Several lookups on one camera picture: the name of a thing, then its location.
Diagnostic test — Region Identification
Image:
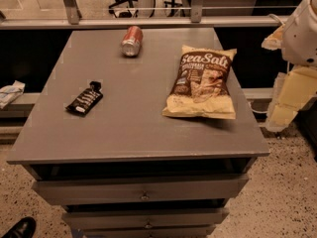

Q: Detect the red soda can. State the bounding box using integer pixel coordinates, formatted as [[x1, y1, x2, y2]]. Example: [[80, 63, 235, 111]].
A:
[[121, 26, 143, 57]]

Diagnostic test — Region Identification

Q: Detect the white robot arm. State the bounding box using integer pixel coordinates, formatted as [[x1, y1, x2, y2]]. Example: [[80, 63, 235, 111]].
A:
[[262, 0, 317, 132]]

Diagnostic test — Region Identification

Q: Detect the grey drawer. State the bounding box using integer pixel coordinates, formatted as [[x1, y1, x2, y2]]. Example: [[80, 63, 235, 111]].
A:
[[33, 174, 249, 205], [62, 208, 229, 230], [71, 225, 215, 238]]

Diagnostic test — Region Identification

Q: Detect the grey drawer cabinet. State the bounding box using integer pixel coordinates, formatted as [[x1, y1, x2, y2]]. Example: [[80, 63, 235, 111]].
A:
[[6, 28, 270, 238]]

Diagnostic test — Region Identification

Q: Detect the black leather shoe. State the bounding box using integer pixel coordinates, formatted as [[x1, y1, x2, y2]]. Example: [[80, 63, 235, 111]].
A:
[[1, 217, 37, 238]]

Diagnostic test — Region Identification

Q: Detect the bottom grey drawer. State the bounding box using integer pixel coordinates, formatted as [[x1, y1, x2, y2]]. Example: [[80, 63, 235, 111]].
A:
[[71, 225, 215, 238]]

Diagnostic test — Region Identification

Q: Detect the top grey drawer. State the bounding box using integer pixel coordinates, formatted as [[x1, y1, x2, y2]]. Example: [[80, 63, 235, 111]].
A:
[[33, 174, 249, 205]]

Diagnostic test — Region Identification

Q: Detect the brown sea salt chip bag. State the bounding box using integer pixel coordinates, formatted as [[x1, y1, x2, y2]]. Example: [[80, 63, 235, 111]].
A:
[[162, 45, 237, 119]]

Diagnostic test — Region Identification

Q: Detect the middle grey drawer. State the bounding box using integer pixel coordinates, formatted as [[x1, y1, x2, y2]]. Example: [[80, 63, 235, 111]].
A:
[[62, 208, 229, 230]]

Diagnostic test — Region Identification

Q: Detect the metal railing frame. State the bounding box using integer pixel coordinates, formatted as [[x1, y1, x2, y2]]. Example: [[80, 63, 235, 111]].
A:
[[0, 0, 288, 30]]

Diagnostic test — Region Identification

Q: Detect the white folded cloth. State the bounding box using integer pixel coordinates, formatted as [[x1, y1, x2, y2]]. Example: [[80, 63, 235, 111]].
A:
[[0, 80, 25, 109]]

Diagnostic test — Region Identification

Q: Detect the black office chair base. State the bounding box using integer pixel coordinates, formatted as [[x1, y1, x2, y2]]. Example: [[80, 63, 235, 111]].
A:
[[108, 0, 156, 18]]

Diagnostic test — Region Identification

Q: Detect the black snack pouch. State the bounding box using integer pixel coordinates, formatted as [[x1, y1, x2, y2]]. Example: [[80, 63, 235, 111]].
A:
[[65, 81, 103, 116]]

